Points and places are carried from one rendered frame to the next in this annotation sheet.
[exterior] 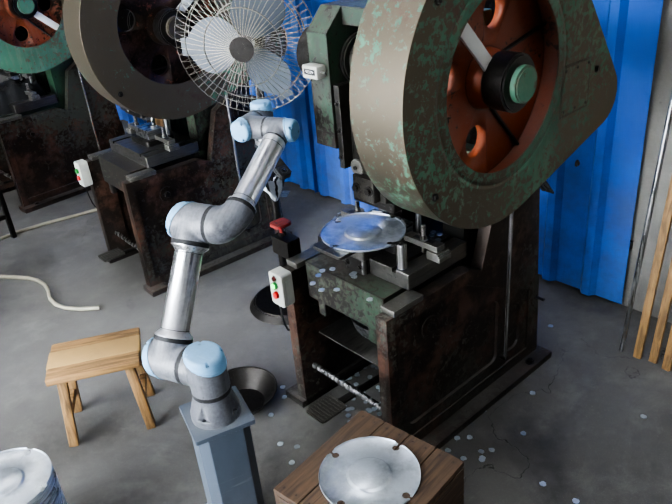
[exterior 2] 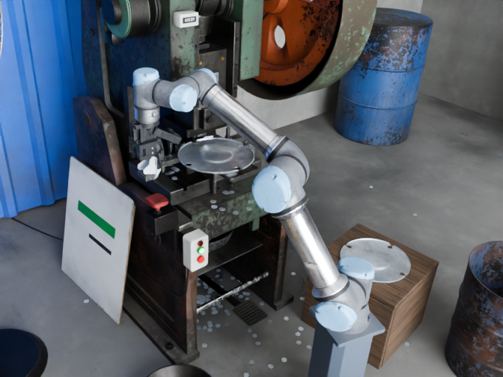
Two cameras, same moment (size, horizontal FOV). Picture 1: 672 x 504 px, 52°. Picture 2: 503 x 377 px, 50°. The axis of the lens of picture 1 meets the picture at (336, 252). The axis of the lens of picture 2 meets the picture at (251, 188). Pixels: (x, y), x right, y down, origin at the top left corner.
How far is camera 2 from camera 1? 2.68 m
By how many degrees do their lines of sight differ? 78
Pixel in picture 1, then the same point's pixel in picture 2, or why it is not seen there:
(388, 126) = (367, 16)
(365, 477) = (379, 260)
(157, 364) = (358, 305)
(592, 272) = not seen: hidden behind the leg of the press
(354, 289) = (245, 197)
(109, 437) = not seen: outside the picture
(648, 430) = not seen: hidden behind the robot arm
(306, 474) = (379, 289)
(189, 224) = (299, 179)
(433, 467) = (364, 234)
